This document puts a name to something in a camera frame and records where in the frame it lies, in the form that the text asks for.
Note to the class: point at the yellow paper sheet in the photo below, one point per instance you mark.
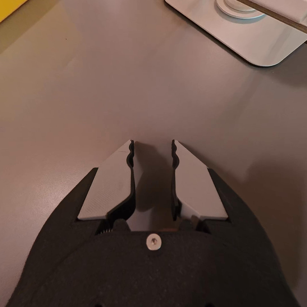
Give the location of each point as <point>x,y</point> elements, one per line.
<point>6,8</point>

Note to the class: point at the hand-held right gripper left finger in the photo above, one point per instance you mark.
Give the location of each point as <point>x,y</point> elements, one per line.
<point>108,187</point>

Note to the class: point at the white stand base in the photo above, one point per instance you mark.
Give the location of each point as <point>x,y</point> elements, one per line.
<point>239,38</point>

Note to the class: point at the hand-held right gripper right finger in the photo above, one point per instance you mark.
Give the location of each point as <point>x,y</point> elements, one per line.
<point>199,189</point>

